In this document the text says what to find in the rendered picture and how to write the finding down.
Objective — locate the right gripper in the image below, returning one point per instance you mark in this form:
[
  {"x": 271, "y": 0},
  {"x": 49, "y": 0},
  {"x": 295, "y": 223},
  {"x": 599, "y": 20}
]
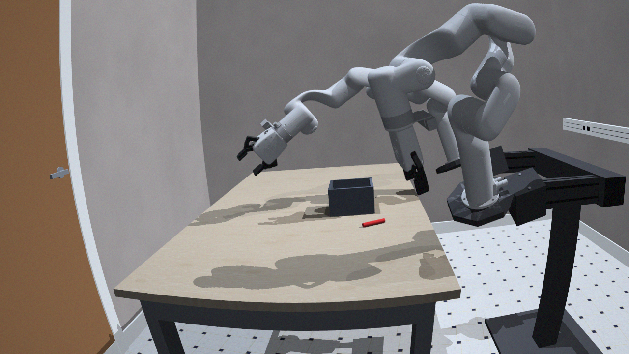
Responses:
[{"x": 268, "y": 146}]

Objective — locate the red cylindrical peg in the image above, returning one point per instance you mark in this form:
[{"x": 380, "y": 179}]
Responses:
[{"x": 373, "y": 222}]

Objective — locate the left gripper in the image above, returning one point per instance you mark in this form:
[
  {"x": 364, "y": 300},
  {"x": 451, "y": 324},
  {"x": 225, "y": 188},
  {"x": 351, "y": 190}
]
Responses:
[{"x": 408, "y": 154}]

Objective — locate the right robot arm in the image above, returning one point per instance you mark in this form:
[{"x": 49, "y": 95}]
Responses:
[{"x": 299, "y": 118}]

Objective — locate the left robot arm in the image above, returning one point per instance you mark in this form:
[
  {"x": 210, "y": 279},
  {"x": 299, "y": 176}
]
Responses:
[{"x": 474, "y": 122}]

